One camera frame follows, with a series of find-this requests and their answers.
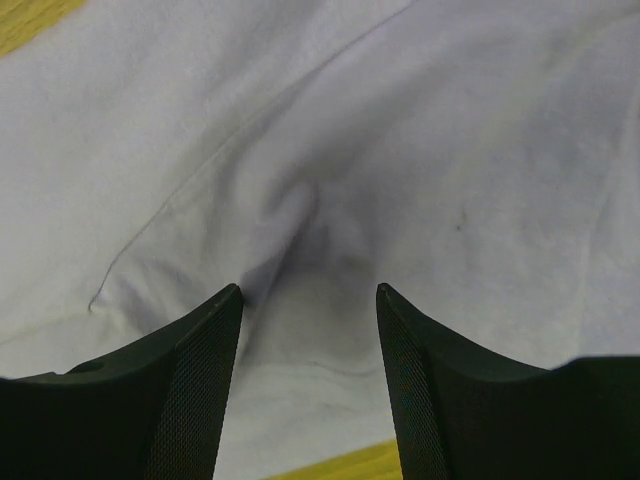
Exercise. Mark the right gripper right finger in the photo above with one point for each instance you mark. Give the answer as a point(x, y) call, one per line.
point(462, 411)

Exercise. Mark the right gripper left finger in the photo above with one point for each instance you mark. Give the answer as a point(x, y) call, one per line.
point(153, 409)

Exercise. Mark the purple t shirt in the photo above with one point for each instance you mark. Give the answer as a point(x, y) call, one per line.
point(482, 157)

